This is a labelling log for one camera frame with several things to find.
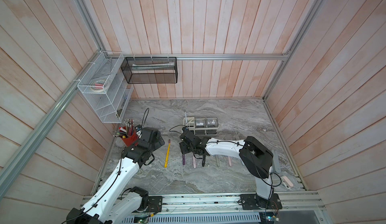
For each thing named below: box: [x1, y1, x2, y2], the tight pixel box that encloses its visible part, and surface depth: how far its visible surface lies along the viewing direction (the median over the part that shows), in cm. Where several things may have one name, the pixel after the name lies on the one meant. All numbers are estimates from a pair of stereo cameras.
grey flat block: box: [272, 150, 281, 174], surface depth 87 cm
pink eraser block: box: [282, 175, 294, 187], surface depth 80 cm
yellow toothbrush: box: [164, 139, 171, 169], surface depth 92 cm
